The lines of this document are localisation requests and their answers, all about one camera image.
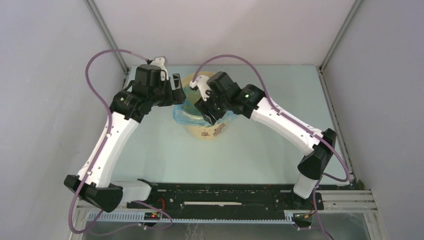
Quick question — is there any yellow capybara trash bin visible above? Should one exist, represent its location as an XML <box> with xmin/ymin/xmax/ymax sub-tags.
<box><xmin>182</xmin><ymin>73</ymin><xmax>230</xmax><ymax>140</ymax></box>

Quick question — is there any blue plastic trash bag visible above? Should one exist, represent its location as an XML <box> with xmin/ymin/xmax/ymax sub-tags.
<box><xmin>172</xmin><ymin>100</ymin><xmax>238</xmax><ymax>127</ymax></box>

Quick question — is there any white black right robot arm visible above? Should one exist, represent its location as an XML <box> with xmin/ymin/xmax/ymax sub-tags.
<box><xmin>189</xmin><ymin>71</ymin><xmax>337</xmax><ymax>209</ymax></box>

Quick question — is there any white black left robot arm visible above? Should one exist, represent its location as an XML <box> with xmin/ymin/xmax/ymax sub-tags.
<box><xmin>64</xmin><ymin>64</ymin><xmax>186</xmax><ymax>213</ymax></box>

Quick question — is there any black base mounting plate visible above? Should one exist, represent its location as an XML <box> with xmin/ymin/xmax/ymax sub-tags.
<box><xmin>144</xmin><ymin>183</ymin><xmax>324</xmax><ymax>219</ymax></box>

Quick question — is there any small electronics board with LEDs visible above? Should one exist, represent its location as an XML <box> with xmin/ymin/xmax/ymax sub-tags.
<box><xmin>143</xmin><ymin>212</ymin><xmax>161</xmax><ymax>221</ymax></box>

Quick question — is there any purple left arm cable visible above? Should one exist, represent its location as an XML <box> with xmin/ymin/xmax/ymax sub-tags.
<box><xmin>67</xmin><ymin>48</ymin><xmax>174</xmax><ymax>235</ymax></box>

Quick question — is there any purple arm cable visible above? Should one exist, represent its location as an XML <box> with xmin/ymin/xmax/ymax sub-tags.
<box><xmin>192</xmin><ymin>54</ymin><xmax>351</xmax><ymax>240</ymax></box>
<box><xmin>67</xmin><ymin>48</ymin><xmax>174</xmax><ymax>235</ymax></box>

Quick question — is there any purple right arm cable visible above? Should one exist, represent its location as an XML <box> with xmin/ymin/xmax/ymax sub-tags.
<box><xmin>192</xmin><ymin>54</ymin><xmax>351</xmax><ymax>240</ymax></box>

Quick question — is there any white cable duct rail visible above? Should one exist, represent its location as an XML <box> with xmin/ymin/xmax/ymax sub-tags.
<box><xmin>98</xmin><ymin>211</ymin><xmax>294</xmax><ymax>224</ymax></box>

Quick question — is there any aluminium frame rail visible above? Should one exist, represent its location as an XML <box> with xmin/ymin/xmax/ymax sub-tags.
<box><xmin>317</xmin><ymin>190</ymin><xmax>378</xmax><ymax>213</ymax></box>

